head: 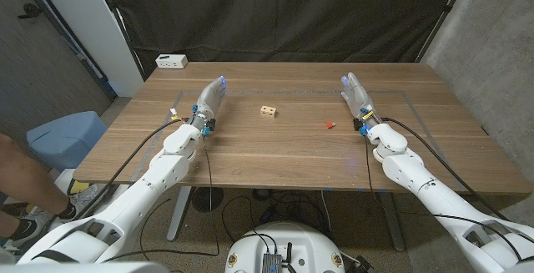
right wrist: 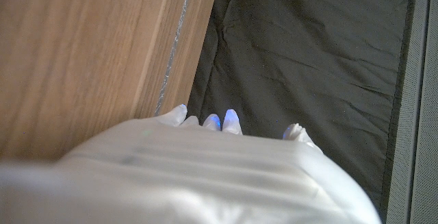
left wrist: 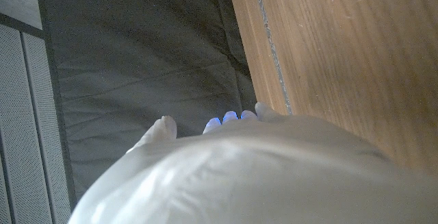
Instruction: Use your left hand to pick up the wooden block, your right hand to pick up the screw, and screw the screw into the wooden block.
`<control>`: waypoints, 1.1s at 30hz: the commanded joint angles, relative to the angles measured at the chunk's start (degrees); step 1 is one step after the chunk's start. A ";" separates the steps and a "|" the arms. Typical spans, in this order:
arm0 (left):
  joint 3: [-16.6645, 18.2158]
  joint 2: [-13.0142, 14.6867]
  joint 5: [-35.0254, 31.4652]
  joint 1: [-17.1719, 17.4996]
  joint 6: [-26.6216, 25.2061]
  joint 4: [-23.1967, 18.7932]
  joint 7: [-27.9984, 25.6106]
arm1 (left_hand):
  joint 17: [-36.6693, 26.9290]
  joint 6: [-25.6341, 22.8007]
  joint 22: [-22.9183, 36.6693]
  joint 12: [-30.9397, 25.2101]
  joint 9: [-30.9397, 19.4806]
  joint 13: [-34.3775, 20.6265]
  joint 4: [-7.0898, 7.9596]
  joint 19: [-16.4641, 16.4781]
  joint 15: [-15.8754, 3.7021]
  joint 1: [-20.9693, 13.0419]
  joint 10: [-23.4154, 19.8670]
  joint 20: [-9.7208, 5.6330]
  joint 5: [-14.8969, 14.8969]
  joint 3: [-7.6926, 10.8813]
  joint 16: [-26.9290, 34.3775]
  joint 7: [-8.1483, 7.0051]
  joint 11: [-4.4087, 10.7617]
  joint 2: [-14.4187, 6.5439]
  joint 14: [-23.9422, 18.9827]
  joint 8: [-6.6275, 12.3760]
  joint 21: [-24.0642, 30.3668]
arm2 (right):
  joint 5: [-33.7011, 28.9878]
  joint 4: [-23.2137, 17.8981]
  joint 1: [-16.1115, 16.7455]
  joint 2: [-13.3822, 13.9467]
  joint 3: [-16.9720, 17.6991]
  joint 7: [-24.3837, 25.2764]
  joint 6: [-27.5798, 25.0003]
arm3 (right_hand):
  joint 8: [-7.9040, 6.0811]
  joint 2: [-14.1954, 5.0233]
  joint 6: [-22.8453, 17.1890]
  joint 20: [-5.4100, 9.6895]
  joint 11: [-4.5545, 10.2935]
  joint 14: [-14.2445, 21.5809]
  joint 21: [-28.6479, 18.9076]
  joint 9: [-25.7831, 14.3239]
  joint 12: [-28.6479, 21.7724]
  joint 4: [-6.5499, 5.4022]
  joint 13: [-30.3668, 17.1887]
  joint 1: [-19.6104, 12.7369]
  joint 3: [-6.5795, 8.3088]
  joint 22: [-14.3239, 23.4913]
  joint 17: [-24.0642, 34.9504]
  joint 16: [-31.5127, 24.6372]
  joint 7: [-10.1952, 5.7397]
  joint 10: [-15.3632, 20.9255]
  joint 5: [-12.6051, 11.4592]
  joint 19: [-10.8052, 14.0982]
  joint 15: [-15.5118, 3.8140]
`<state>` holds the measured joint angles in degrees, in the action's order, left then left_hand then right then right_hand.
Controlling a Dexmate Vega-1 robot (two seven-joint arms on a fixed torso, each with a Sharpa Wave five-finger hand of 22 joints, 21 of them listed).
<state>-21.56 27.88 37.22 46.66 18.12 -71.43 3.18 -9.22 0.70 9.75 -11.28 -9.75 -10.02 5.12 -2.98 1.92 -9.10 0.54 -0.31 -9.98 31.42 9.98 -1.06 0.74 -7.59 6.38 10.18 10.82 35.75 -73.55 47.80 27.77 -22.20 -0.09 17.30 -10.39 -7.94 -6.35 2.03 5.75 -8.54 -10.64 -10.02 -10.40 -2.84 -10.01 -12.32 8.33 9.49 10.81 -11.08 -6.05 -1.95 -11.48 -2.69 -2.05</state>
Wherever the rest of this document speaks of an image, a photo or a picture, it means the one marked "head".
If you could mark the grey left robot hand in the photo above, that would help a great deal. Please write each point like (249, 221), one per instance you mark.
(210, 99)

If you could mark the person's bare leg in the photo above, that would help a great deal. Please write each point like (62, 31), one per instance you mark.
(25, 177)

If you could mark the blue stool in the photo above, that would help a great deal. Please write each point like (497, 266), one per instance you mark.
(67, 139)

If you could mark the white floor base plate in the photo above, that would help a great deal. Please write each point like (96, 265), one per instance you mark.
(62, 177)

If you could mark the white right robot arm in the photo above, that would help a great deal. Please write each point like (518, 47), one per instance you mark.
(417, 173)

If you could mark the white power strip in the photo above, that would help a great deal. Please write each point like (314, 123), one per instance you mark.
(171, 61)

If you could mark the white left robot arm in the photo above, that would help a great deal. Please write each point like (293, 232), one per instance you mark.
(158, 177)

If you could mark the black curtain frame pole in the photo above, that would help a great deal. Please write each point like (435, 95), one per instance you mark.
(442, 16)
(121, 26)

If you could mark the wooden block with holes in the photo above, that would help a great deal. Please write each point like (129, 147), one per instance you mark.
(268, 111)

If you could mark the yellow and black mat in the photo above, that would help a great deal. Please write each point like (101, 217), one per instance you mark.
(78, 187)

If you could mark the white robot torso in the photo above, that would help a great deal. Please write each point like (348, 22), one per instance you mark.
(308, 244)

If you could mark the black curtain backdrop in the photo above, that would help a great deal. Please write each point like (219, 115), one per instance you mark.
(271, 14)

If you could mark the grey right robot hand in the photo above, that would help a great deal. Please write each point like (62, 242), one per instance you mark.
(359, 95)

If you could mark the grey sneaker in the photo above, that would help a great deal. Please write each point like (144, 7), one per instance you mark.
(27, 225)
(85, 195)

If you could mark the grey table leg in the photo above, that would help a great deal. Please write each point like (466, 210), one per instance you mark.
(392, 223)
(178, 214)

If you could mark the red-headed wooden screw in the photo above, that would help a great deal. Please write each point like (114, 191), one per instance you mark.
(329, 124)

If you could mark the grey electronics box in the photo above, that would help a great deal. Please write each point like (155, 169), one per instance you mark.
(271, 263)

